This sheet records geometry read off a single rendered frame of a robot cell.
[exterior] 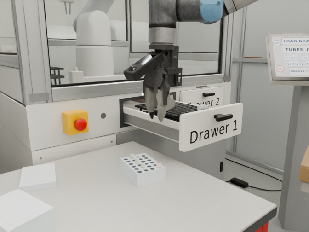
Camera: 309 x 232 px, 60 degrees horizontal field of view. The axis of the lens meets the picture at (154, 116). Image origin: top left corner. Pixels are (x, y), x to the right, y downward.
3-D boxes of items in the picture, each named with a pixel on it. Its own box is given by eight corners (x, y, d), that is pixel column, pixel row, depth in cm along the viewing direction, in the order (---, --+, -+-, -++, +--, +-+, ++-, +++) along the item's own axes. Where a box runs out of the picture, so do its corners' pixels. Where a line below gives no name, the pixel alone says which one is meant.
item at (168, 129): (234, 129, 95) (235, 112, 93) (182, 144, 79) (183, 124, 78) (161, 110, 125) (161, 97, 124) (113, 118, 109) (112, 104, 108)
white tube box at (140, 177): (165, 180, 73) (165, 167, 72) (137, 187, 69) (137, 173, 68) (145, 164, 84) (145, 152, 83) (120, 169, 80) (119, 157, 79)
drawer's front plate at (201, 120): (241, 133, 95) (243, 103, 92) (182, 152, 77) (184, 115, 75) (237, 132, 96) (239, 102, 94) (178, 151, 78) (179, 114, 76)
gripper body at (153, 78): (182, 88, 77) (184, 45, 75) (160, 90, 72) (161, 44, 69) (164, 85, 83) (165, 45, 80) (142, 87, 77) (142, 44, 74)
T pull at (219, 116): (233, 118, 84) (233, 113, 83) (218, 122, 79) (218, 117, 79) (223, 116, 86) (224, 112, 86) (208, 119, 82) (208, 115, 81)
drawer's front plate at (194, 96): (222, 107, 138) (223, 86, 136) (182, 116, 121) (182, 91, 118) (219, 107, 140) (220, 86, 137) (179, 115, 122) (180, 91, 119)
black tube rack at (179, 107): (208, 125, 98) (209, 108, 97) (174, 135, 88) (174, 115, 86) (168, 114, 115) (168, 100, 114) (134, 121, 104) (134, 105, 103)
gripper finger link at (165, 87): (171, 105, 73) (168, 72, 72) (167, 105, 72) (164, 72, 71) (159, 104, 77) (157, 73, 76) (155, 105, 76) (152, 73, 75)
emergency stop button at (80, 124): (88, 130, 86) (87, 118, 85) (76, 132, 84) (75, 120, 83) (84, 128, 88) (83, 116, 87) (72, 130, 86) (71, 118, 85)
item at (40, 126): (229, 108, 146) (231, 81, 142) (31, 151, 83) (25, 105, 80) (130, 89, 217) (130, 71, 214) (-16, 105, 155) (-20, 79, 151)
